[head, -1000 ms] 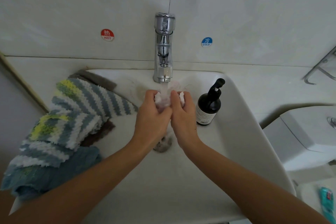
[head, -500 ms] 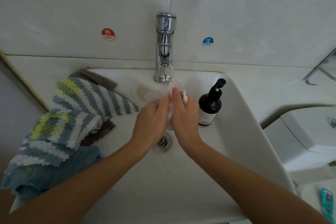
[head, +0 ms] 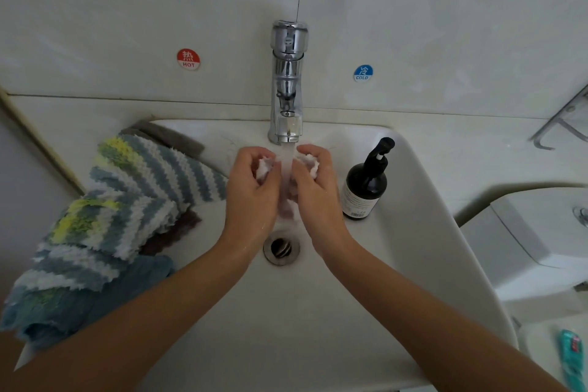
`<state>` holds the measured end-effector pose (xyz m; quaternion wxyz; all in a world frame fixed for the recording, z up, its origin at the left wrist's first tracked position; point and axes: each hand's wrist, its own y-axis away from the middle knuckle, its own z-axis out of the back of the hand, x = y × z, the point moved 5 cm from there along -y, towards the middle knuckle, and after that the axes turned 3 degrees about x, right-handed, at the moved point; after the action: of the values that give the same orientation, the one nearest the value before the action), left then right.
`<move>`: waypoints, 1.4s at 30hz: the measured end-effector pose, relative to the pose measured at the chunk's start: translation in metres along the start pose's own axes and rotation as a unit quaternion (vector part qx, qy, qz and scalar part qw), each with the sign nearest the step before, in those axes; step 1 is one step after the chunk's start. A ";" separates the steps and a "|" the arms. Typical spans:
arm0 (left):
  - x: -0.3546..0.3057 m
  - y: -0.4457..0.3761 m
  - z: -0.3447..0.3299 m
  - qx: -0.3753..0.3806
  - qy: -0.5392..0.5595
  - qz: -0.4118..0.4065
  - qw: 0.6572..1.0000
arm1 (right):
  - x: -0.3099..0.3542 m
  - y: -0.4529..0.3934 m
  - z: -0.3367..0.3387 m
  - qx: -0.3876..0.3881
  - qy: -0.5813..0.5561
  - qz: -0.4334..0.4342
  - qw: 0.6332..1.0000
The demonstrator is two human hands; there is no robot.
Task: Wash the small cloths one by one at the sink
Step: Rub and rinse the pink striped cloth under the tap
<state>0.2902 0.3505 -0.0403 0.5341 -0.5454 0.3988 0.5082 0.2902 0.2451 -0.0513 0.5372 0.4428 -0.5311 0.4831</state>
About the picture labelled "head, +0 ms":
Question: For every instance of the person's left hand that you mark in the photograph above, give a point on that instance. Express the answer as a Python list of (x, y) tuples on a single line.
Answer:
[(250, 203)]

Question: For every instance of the person's right hand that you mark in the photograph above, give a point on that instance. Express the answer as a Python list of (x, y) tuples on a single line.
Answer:
[(317, 203)]

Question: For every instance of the pink white striped cloth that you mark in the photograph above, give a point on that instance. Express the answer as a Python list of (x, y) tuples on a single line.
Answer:
[(287, 180)]

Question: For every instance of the brown cloth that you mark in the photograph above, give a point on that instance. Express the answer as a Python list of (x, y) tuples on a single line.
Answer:
[(170, 134)]

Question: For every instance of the white ceramic sink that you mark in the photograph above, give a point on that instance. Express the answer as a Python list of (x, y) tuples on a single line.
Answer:
[(303, 327)]

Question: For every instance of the blue stained cloth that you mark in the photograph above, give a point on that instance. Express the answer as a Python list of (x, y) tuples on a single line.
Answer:
[(64, 314)]

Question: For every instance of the person's left forearm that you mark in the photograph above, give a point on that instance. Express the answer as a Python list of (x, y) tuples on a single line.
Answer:
[(129, 327)]

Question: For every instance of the person's right forearm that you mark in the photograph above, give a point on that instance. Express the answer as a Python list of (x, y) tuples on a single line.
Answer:
[(441, 327)]

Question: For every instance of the metal sink drain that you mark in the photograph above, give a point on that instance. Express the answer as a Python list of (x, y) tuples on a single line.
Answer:
[(281, 247)]

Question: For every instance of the black pump soap bottle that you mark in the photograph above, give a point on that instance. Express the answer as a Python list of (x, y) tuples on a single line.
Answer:
[(366, 190)]

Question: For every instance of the chrome faucet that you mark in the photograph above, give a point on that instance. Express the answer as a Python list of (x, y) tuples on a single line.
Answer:
[(288, 79)]

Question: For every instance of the blue round sticker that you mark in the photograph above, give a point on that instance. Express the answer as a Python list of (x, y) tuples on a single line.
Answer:
[(363, 73)]

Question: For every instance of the red round sticker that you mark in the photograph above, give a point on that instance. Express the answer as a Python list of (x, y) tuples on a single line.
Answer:
[(188, 58)]

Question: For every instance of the gray patterned trousers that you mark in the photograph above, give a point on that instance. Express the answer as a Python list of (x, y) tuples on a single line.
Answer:
[(418, 388)]

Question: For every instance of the white toilet tank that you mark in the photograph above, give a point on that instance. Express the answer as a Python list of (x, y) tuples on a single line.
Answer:
[(533, 240)]

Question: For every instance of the chrome flush button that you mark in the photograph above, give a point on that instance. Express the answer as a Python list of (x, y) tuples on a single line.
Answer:
[(582, 215)]

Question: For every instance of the white toilet lid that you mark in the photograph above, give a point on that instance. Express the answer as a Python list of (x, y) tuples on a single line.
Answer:
[(547, 346)]

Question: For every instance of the teal tube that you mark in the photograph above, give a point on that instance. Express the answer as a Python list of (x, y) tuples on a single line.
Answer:
[(571, 358)]

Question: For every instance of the metal wall shelf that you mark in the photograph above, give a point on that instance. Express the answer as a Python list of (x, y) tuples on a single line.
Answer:
[(556, 121)]

